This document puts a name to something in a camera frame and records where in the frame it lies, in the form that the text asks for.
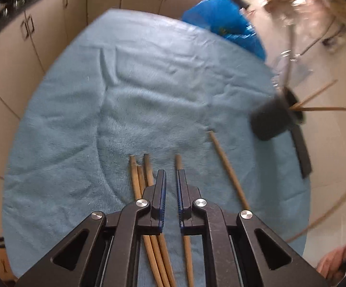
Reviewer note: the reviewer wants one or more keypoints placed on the brown cardboard box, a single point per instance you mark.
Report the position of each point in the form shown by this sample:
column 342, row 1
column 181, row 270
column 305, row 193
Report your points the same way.
column 0, row 263

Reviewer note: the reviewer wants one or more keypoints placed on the black smartphone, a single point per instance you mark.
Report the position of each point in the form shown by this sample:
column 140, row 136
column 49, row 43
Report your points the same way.
column 303, row 152

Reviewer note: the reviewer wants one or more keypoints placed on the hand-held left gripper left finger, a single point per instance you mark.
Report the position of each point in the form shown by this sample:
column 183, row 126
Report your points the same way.
column 161, row 191

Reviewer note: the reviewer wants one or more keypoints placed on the clear glass mug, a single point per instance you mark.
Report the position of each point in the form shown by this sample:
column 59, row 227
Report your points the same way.
column 280, row 65

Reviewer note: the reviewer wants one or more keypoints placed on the long wooden chopstick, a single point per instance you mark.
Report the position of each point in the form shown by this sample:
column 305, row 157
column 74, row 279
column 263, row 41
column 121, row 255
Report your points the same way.
column 141, row 179
column 134, row 173
column 298, row 235
column 226, row 167
column 316, row 94
column 148, row 170
column 325, row 108
column 187, row 260

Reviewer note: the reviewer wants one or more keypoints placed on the blue tablecloth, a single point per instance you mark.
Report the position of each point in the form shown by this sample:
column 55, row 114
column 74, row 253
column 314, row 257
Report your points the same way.
column 131, row 95

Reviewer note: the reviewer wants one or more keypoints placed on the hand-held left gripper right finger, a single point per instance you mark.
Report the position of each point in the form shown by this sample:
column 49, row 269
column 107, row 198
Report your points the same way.
column 180, row 191

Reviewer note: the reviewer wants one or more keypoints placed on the hanging plastic bags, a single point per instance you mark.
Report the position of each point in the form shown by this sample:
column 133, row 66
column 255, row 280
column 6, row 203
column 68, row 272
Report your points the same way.
column 298, row 0

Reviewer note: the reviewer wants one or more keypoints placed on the blue plastic bag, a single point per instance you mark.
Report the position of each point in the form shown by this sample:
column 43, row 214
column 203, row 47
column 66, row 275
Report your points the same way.
column 223, row 18

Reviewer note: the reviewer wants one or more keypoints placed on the person's right hand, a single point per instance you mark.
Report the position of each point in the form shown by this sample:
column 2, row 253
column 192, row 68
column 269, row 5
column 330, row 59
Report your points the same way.
column 334, row 260

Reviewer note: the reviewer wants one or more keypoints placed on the dark grey utensil holder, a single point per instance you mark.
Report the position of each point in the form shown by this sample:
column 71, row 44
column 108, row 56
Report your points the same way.
column 271, row 119

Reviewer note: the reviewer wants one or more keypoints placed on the white lower kitchen cabinets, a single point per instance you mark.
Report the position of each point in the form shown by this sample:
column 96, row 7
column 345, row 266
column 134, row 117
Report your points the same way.
column 41, row 36

